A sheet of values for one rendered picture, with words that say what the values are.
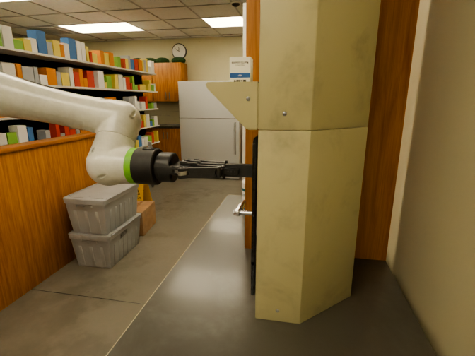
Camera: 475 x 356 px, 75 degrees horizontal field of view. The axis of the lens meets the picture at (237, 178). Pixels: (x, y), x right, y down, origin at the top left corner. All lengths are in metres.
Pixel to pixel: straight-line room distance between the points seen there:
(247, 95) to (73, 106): 0.45
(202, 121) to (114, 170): 5.06
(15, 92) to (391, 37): 1.01
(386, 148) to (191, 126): 5.04
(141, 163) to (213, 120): 5.02
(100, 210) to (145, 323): 2.08
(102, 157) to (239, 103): 0.36
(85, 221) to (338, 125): 2.57
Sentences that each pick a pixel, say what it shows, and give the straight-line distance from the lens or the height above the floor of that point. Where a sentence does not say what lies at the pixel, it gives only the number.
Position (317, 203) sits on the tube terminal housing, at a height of 1.24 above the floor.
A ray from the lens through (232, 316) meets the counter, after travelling 0.86.
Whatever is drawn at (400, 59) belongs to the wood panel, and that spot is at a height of 1.59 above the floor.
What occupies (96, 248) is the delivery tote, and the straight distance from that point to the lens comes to 3.06.
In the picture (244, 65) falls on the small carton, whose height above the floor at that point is 1.55.
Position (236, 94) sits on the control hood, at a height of 1.48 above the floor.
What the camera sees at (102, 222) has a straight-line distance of 2.92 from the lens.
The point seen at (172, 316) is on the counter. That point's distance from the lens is 0.87.
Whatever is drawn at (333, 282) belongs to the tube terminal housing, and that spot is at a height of 1.01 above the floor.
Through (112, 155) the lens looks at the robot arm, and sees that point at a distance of 0.81.
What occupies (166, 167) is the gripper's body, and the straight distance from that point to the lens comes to 0.75.
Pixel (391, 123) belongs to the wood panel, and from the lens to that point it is 1.07.
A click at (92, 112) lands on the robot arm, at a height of 1.44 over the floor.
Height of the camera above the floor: 1.47
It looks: 14 degrees down
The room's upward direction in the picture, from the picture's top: straight up
